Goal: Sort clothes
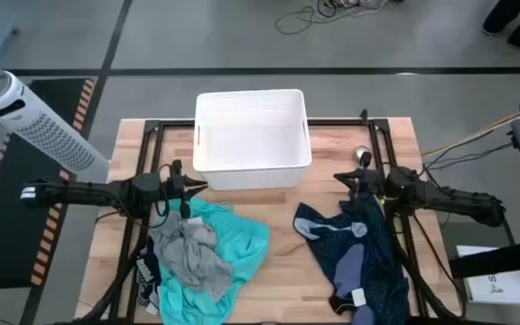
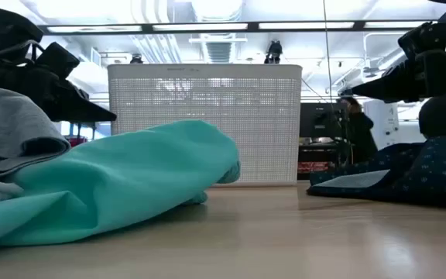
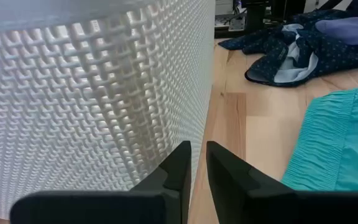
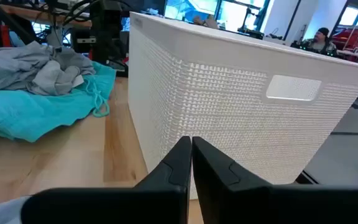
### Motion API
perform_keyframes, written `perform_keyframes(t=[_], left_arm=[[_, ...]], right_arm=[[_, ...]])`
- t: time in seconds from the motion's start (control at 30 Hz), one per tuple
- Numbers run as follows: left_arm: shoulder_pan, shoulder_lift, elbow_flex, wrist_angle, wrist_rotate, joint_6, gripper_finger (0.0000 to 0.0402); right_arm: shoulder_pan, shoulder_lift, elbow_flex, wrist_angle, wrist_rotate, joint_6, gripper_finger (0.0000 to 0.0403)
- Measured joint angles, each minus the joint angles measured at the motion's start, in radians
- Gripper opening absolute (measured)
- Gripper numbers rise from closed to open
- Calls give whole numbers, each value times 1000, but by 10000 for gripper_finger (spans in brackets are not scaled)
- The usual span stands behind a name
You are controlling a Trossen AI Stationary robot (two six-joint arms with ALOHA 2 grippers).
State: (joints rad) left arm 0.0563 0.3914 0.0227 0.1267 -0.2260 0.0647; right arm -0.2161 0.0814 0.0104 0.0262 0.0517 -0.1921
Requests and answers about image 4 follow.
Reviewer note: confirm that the person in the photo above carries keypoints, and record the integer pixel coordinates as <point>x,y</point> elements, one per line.
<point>320,46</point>

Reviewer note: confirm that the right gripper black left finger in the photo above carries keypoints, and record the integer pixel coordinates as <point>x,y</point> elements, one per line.
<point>120,205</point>

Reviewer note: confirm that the turquoise garment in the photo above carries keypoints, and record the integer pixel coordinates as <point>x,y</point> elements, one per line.
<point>42,115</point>

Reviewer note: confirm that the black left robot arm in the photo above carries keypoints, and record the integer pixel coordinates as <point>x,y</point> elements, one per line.
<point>107,37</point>

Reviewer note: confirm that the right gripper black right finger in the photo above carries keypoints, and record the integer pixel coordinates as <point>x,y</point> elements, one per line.
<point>259,205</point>

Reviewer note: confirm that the white perforated plastic basket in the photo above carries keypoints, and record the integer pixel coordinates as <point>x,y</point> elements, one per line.
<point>228,118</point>

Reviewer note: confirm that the wooden workbench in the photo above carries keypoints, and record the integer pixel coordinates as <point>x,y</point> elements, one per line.
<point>42,15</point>

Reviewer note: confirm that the grey garment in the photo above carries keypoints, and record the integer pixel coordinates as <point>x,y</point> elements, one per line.
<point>17,68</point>

